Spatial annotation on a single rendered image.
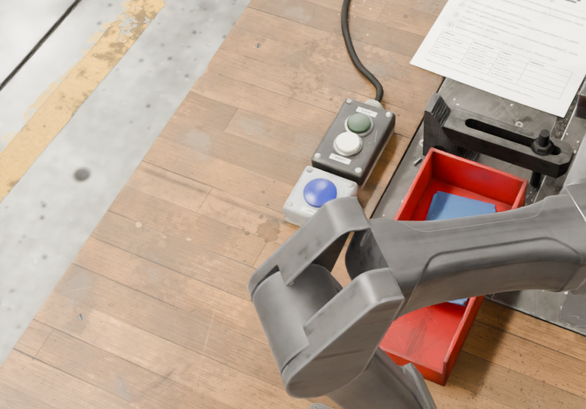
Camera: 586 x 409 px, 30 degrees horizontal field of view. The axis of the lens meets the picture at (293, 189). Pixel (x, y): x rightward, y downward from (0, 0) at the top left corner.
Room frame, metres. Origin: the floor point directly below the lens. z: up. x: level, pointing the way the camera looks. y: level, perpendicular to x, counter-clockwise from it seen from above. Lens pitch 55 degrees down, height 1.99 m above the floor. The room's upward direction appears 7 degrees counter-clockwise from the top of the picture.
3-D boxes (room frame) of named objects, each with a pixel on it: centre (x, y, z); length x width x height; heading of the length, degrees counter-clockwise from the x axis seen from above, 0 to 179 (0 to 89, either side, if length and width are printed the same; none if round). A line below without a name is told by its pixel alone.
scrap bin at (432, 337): (0.62, -0.15, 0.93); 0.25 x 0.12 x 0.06; 148
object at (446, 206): (0.64, -0.17, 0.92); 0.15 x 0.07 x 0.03; 154
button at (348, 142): (0.79, -0.07, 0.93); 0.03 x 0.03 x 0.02
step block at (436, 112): (0.78, -0.20, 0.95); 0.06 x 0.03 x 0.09; 58
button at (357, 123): (0.82, -0.09, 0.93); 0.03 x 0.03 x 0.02
